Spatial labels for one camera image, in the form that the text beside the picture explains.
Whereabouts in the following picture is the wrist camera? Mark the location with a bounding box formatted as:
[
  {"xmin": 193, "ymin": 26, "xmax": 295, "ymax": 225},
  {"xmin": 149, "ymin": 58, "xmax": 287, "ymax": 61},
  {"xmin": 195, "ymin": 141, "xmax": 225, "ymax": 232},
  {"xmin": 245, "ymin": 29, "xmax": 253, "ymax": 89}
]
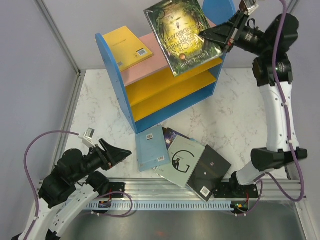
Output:
[
  {"xmin": 239, "ymin": 0, "xmax": 259, "ymax": 16},
  {"xmin": 79, "ymin": 127, "xmax": 96, "ymax": 148}
]

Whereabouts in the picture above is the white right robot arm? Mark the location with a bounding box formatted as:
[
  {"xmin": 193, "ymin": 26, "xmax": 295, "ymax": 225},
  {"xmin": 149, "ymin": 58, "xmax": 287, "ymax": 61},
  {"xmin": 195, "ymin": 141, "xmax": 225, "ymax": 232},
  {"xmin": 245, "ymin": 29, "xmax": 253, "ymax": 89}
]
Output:
[{"xmin": 199, "ymin": 10, "xmax": 308, "ymax": 197}]

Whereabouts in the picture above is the purple Robinson Crusoe book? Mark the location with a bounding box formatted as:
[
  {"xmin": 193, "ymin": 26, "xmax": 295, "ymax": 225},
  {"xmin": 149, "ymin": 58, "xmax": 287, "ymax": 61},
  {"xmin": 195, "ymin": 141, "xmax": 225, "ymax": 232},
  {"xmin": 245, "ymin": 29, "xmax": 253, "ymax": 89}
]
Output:
[{"xmin": 164, "ymin": 127, "xmax": 190, "ymax": 150}]

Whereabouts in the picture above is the light blue Old Man book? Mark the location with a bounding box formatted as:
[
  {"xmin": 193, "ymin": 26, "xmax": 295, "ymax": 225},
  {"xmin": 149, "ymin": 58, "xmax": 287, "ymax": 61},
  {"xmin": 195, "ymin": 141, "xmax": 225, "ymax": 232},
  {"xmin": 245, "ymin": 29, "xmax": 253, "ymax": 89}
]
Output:
[{"xmin": 135, "ymin": 125, "xmax": 170, "ymax": 172}]

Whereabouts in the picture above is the aluminium mounting rail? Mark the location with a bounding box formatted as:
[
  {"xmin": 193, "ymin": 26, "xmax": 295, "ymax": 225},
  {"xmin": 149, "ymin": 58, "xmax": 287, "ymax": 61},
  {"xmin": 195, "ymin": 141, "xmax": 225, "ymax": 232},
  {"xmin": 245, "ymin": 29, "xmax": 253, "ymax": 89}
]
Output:
[{"xmin": 109, "ymin": 178, "xmax": 287, "ymax": 201}]

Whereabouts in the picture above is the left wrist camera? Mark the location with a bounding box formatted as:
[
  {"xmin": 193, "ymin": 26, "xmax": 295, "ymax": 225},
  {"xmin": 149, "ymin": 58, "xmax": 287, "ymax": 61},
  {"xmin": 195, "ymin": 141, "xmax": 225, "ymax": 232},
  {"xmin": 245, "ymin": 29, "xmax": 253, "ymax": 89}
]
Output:
[{"xmin": 79, "ymin": 127, "xmax": 96, "ymax": 148}]

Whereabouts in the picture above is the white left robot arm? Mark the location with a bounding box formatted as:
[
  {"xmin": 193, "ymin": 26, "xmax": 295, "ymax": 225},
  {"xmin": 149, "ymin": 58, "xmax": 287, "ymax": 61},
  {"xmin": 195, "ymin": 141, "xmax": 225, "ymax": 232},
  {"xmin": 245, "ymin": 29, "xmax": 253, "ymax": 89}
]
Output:
[{"xmin": 14, "ymin": 138, "xmax": 132, "ymax": 240}]

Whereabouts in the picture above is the grey Great Gatsby book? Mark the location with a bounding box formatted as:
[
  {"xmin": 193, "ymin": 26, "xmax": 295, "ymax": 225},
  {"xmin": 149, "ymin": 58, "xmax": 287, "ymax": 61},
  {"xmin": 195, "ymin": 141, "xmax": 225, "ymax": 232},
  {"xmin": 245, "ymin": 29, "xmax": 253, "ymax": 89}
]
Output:
[{"xmin": 155, "ymin": 135, "xmax": 205, "ymax": 188}]

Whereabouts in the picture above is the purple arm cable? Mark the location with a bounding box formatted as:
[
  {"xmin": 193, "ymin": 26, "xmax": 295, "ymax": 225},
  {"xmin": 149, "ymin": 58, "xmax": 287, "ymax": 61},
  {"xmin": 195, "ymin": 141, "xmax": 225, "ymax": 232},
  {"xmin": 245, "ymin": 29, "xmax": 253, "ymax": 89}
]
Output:
[
  {"xmin": 14, "ymin": 130, "xmax": 86, "ymax": 240},
  {"xmin": 254, "ymin": 0, "xmax": 307, "ymax": 202}
]

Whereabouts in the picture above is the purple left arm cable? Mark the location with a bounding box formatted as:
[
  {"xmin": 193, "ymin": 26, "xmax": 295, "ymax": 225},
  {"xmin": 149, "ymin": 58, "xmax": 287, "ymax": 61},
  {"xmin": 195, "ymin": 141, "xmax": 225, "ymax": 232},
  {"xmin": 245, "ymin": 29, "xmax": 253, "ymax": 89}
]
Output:
[{"xmin": 14, "ymin": 130, "xmax": 86, "ymax": 240}]

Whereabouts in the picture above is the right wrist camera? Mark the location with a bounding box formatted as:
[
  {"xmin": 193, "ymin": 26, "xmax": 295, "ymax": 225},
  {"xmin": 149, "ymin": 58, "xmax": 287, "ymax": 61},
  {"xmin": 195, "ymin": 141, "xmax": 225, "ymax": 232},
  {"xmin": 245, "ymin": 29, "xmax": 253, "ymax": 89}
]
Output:
[{"xmin": 239, "ymin": 0, "xmax": 259, "ymax": 16}]

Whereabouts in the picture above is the yellow book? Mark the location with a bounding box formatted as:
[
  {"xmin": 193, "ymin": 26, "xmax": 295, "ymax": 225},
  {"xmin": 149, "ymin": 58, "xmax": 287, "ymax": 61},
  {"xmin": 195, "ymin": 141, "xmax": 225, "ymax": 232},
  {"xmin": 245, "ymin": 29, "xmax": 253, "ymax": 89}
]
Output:
[{"xmin": 102, "ymin": 26, "xmax": 154, "ymax": 72}]

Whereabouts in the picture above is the green Alice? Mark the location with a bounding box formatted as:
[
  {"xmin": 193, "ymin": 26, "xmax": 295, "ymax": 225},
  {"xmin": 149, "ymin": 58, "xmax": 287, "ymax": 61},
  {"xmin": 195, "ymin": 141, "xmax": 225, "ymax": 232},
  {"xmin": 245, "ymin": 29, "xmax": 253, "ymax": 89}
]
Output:
[{"xmin": 143, "ymin": 0, "xmax": 223, "ymax": 77}]

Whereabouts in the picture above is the white slotted cable duct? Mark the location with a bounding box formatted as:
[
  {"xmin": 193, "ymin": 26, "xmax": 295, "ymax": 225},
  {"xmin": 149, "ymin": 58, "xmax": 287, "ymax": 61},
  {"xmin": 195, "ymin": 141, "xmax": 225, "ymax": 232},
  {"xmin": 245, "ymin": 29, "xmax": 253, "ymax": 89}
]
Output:
[{"xmin": 84, "ymin": 200, "xmax": 234, "ymax": 211}]

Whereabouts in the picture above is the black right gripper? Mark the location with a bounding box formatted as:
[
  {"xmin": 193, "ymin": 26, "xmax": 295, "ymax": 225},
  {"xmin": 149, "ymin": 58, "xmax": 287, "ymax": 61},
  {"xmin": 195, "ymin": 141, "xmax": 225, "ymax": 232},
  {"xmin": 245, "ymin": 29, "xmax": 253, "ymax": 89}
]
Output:
[{"xmin": 198, "ymin": 9, "xmax": 271, "ymax": 57}]

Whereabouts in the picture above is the blue pink yellow bookshelf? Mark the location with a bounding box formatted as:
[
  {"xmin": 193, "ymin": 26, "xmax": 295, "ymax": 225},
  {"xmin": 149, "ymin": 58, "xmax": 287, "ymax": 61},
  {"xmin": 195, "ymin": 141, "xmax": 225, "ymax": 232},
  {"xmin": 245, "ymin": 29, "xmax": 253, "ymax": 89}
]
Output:
[{"xmin": 95, "ymin": 0, "xmax": 236, "ymax": 133}]

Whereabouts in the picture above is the black book with barcode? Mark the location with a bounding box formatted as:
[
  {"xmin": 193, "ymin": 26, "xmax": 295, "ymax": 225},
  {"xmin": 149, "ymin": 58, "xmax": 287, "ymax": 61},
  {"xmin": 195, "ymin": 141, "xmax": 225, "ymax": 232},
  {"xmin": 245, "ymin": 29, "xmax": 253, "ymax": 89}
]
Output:
[{"xmin": 187, "ymin": 145, "xmax": 232, "ymax": 202}]

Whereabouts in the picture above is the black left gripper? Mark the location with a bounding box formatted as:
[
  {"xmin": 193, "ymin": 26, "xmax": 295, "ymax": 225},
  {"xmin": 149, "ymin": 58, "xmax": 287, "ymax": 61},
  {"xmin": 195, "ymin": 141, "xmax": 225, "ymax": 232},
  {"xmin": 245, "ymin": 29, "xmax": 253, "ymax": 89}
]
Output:
[{"xmin": 71, "ymin": 137, "xmax": 132, "ymax": 183}]

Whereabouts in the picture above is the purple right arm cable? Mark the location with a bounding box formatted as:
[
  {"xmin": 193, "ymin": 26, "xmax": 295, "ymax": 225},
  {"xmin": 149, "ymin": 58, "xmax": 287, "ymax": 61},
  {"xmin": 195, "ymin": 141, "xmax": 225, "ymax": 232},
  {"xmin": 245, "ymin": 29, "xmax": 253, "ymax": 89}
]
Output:
[{"xmin": 254, "ymin": 0, "xmax": 307, "ymax": 202}]

